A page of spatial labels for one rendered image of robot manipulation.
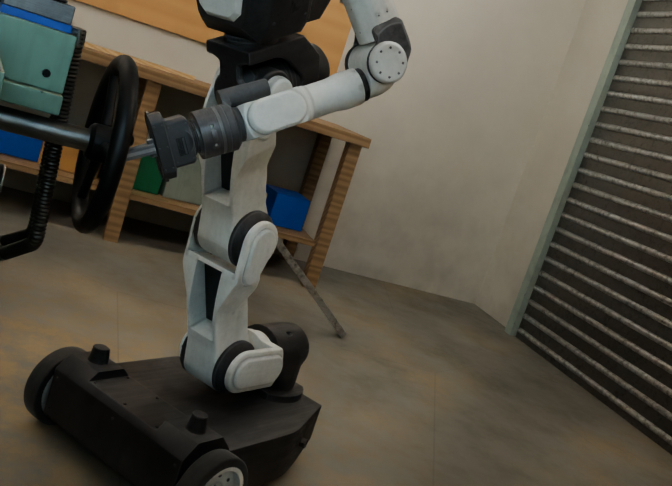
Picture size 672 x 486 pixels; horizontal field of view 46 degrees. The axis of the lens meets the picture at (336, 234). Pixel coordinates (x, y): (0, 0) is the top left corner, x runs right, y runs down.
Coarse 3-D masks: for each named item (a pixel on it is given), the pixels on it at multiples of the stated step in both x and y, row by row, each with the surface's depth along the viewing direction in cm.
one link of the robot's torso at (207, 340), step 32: (192, 224) 190; (256, 224) 183; (192, 256) 191; (256, 256) 184; (192, 288) 192; (224, 288) 185; (192, 320) 196; (224, 320) 191; (192, 352) 198; (224, 352) 195; (224, 384) 196
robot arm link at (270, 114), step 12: (276, 96) 142; (288, 96) 143; (300, 96) 144; (312, 96) 147; (252, 108) 141; (264, 108) 142; (276, 108) 142; (288, 108) 143; (300, 108) 144; (312, 108) 147; (252, 120) 141; (264, 120) 142; (276, 120) 142; (288, 120) 143; (300, 120) 144; (264, 132) 142
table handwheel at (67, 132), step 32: (128, 64) 119; (96, 96) 134; (128, 96) 115; (0, 128) 119; (32, 128) 120; (64, 128) 122; (96, 128) 124; (128, 128) 114; (96, 160) 125; (96, 192) 116; (96, 224) 120
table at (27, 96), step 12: (0, 60) 108; (0, 72) 94; (0, 84) 95; (12, 84) 115; (24, 84) 117; (0, 96) 114; (12, 96) 115; (24, 96) 116; (36, 96) 116; (48, 96) 117; (60, 96) 118; (36, 108) 117; (48, 108) 117; (60, 108) 118
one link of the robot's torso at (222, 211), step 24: (216, 72) 178; (264, 144) 175; (216, 168) 184; (240, 168) 173; (264, 168) 183; (216, 192) 185; (240, 192) 179; (264, 192) 186; (216, 216) 183; (240, 216) 182; (264, 216) 186; (216, 240) 184; (240, 240) 181
